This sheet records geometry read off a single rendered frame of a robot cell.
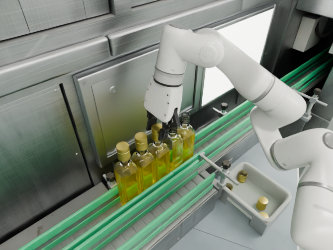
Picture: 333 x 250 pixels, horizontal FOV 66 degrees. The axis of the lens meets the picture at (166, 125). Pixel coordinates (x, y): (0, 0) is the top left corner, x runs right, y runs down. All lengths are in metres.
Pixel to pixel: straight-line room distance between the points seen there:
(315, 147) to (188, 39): 0.38
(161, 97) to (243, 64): 0.22
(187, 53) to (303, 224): 0.44
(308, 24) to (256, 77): 1.01
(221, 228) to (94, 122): 0.59
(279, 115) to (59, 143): 0.60
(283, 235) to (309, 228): 0.45
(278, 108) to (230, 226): 0.52
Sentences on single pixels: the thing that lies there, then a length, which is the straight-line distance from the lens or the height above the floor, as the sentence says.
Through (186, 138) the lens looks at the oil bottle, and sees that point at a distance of 0.84.
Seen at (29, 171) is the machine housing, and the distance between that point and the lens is 0.83.
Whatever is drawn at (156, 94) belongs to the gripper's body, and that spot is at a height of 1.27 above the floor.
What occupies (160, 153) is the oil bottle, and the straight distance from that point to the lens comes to 0.78.
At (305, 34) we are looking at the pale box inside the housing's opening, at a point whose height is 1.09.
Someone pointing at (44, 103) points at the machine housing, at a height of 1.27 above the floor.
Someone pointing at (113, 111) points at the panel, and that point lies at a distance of 0.79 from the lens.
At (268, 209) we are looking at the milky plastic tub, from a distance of 1.09.
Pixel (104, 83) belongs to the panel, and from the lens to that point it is 0.72.
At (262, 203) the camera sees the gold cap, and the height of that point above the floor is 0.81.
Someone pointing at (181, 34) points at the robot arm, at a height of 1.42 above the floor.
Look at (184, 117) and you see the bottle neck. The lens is 0.80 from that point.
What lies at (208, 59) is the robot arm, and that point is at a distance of 0.59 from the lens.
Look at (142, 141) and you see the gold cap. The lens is 0.70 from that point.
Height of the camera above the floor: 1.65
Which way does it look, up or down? 42 degrees down
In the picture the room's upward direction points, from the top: straight up
